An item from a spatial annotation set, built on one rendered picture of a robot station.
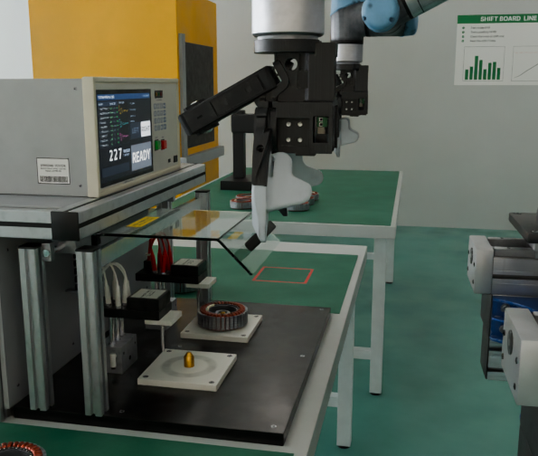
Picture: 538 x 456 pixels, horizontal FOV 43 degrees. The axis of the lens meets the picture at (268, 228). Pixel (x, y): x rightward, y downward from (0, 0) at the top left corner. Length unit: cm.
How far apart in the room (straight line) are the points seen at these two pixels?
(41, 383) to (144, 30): 397
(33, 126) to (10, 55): 637
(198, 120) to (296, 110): 11
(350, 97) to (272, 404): 73
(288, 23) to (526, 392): 56
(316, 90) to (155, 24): 429
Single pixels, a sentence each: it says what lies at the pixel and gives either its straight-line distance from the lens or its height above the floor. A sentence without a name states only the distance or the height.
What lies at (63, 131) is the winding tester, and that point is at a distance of 125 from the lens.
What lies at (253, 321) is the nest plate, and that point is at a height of 78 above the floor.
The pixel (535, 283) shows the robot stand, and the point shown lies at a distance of 144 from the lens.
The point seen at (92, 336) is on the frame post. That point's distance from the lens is 116.
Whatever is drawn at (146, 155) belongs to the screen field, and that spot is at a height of 117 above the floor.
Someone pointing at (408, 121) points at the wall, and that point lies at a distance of 651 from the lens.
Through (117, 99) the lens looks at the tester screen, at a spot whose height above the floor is 128.
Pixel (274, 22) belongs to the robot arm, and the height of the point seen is 137.
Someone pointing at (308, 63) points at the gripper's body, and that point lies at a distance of 72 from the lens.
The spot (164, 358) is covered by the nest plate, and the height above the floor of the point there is 78.
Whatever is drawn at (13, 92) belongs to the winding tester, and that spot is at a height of 129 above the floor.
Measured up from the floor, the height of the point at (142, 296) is 92.
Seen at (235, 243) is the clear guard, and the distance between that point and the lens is 115.
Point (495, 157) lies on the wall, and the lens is 657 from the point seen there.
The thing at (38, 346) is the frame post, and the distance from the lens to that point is 121.
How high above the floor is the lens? 131
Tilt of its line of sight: 12 degrees down
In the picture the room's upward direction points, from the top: straight up
